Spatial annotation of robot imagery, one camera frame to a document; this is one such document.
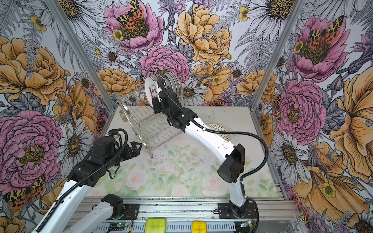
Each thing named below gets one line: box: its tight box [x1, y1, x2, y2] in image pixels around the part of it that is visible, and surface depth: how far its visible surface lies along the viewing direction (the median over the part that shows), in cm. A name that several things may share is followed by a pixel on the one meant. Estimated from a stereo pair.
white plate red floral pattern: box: [143, 75, 163, 109], surface depth 81 cm
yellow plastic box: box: [191, 220, 207, 233], surface depth 71 cm
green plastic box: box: [144, 217, 167, 233], surface depth 71 cm
